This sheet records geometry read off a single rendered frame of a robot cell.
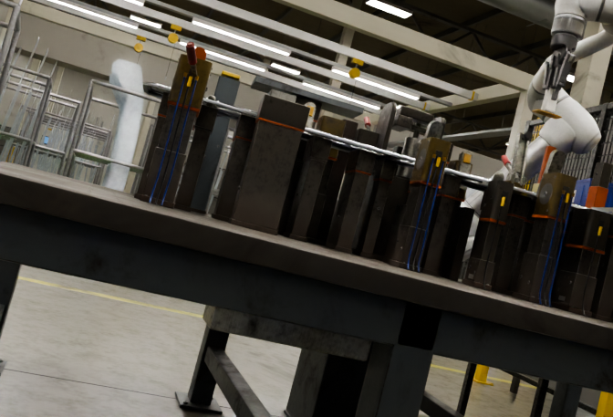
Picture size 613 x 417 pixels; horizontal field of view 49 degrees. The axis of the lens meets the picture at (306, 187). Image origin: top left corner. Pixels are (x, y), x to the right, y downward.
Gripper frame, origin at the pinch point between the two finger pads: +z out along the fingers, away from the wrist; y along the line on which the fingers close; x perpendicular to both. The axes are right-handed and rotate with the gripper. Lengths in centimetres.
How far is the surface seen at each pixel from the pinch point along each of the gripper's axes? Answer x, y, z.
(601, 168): -31.1, 14.3, 11.6
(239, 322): 81, -53, 77
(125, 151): 173, 620, 18
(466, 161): 15.3, 14.3, 22.2
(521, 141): -2.0, 15.9, 10.7
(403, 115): 38.4, 16.3, 13.6
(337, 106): 57, 27, 15
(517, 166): -2.2, 14.6, 19.0
